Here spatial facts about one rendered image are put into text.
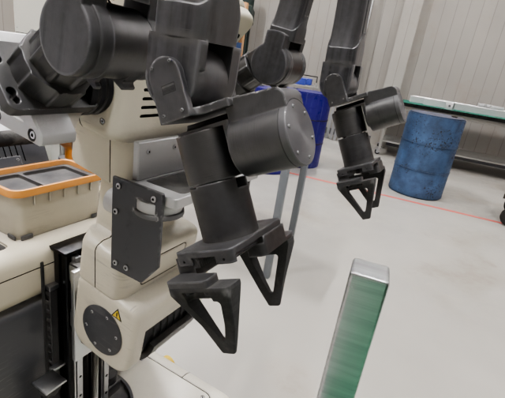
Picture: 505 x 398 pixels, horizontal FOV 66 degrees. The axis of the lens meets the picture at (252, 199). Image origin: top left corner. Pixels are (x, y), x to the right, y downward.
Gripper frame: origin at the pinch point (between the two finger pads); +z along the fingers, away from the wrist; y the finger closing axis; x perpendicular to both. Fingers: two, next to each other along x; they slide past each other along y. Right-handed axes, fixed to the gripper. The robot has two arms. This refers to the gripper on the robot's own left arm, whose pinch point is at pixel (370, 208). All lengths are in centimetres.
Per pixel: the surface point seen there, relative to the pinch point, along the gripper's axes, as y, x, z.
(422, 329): 134, 18, 97
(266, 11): 693, 263, -301
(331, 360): -47.1, -4.5, 3.0
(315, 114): 396, 126, -51
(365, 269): -46.3, -8.9, -4.2
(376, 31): 720, 72, -189
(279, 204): 122, 76, 12
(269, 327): 84, 81, 67
